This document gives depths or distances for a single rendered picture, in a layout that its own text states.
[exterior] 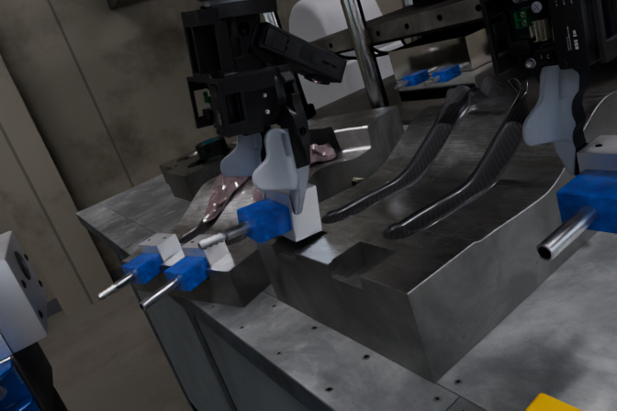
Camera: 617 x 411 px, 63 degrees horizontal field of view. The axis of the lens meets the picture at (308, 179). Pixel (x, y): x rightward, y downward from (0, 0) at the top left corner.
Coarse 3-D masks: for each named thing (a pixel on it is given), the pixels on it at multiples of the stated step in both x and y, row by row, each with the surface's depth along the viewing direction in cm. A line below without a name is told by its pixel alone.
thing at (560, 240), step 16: (592, 144) 38; (608, 144) 37; (592, 160) 36; (608, 160) 36; (576, 176) 37; (592, 176) 36; (608, 176) 35; (560, 192) 35; (576, 192) 34; (592, 192) 34; (608, 192) 33; (560, 208) 36; (576, 208) 35; (592, 208) 34; (608, 208) 33; (576, 224) 32; (592, 224) 34; (608, 224) 33; (544, 240) 32; (560, 240) 31; (544, 256) 32
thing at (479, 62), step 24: (480, 24) 133; (408, 48) 136; (432, 48) 129; (456, 48) 124; (480, 48) 124; (504, 48) 129; (408, 72) 140; (456, 72) 127; (480, 72) 124; (504, 72) 130; (528, 72) 135; (408, 96) 144; (432, 96) 136
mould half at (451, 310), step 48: (480, 144) 61; (432, 192) 58; (528, 192) 50; (336, 240) 52; (384, 240) 49; (432, 240) 46; (480, 240) 44; (528, 240) 48; (576, 240) 52; (288, 288) 59; (336, 288) 49; (384, 288) 42; (432, 288) 41; (480, 288) 44; (528, 288) 48; (384, 336) 45; (432, 336) 41; (480, 336) 45
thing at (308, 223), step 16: (272, 192) 54; (288, 192) 52; (240, 208) 53; (256, 208) 53; (272, 208) 52; (288, 208) 52; (304, 208) 53; (240, 224) 52; (256, 224) 50; (272, 224) 51; (288, 224) 53; (304, 224) 53; (320, 224) 55; (208, 240) 49; (256, 240) 51
